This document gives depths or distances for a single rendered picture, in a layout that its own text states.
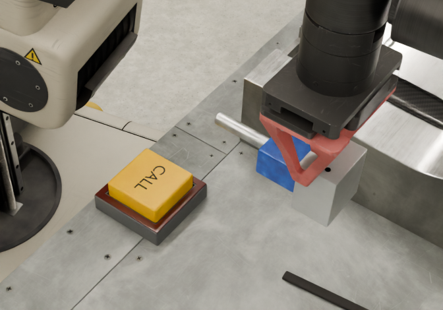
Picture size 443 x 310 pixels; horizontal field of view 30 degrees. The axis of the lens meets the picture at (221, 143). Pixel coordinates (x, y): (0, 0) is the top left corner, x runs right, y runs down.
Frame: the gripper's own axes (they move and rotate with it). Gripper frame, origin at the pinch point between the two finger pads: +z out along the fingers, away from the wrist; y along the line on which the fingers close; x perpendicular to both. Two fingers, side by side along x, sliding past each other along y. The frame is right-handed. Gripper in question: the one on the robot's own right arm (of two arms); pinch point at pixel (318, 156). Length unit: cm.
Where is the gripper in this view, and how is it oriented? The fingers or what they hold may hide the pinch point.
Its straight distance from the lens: 67.7
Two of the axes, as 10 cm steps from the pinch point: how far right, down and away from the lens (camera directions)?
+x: -8.1, -4.5, 3.8
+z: -0.5, 7.0, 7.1
